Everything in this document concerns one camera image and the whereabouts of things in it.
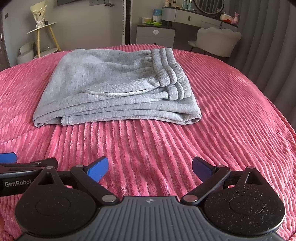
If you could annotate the green items on cabinet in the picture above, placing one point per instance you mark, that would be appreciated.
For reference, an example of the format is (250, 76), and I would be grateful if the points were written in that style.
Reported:
(155, 19)

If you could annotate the white cylindrical bin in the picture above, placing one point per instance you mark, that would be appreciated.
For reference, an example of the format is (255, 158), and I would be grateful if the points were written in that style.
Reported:
(26, 53)

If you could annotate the pink plush toy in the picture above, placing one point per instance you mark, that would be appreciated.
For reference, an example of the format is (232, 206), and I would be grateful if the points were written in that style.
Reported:
(235, 19)

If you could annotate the cream flower bouquet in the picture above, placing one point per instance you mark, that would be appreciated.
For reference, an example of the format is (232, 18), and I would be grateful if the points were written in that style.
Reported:
(38, 11)

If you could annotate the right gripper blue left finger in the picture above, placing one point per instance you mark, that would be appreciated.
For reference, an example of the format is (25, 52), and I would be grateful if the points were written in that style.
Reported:
(86, 179)

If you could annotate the grey vanity desk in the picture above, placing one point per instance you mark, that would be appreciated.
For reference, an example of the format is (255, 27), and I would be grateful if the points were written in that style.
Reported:
(194, 19)

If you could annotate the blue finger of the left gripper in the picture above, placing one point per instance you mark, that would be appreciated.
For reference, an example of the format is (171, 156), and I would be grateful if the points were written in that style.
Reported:
(8, 158)

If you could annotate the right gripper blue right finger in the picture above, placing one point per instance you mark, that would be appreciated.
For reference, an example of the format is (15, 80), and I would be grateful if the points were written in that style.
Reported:
(212, 177)

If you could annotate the brown wooden door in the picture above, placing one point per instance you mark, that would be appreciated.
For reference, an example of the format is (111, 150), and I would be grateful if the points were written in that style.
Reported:
(4, 62)

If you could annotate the grey drawer cabinet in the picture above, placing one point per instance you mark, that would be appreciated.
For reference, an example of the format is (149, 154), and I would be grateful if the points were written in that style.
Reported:
(155, 35)

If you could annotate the pink ribbed bedspread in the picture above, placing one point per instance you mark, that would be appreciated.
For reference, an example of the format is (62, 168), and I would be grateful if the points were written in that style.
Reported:
(239, 127)

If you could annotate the grey sweatpants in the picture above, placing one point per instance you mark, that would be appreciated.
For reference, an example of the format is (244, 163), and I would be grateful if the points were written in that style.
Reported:
(107, 85)

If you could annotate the round vanity mirror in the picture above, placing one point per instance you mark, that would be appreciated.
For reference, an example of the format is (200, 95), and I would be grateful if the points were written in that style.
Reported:
(210, 7)

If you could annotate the wooden tripod side table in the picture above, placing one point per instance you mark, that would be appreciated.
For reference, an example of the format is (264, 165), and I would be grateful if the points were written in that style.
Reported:
(46, 42)

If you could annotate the white fluffy chair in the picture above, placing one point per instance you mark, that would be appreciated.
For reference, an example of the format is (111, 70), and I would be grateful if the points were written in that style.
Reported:
(219, 42)

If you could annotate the grey curtain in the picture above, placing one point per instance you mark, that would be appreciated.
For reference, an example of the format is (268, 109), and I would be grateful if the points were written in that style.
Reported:
(266, 51)

